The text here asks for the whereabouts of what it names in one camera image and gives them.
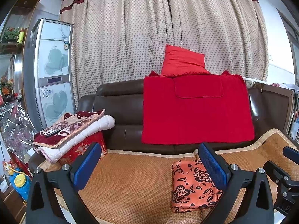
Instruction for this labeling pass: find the red blanket on sofa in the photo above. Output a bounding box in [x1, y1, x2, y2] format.
[141, 71, 254, 145]

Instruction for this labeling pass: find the orange floral garment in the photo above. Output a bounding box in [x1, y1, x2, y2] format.
[172, 160, 223, 213]

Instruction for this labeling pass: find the red pillow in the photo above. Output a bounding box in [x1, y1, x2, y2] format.
[161, 45, 210, 77]

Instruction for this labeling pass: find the blue yellow plastic jug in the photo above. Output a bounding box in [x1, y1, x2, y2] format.
[7, 169, 31, 202]

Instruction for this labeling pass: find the woven bamboo seat mat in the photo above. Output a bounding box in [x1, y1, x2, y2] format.
[37, 128, 299, 224]

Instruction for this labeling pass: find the wooden display cabinet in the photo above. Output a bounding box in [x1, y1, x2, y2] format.
[1, 0, 40, 103]

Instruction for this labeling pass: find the maroon floral folded blanket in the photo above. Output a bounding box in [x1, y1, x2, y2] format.
[33, 109, 105, 149]

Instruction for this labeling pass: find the white quilted folded blanket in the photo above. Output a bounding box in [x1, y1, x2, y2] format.
[33, 114, 115, 164]

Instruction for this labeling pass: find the red gift box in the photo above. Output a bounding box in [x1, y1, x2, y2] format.
[58, 131, 107, 165]

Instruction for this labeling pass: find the beige dotted curtain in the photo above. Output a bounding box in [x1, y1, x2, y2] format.
[59, 0, 269, 102]

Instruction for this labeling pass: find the clear plastic wrapped item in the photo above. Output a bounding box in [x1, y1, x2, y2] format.
[1, 101, 37, 160]

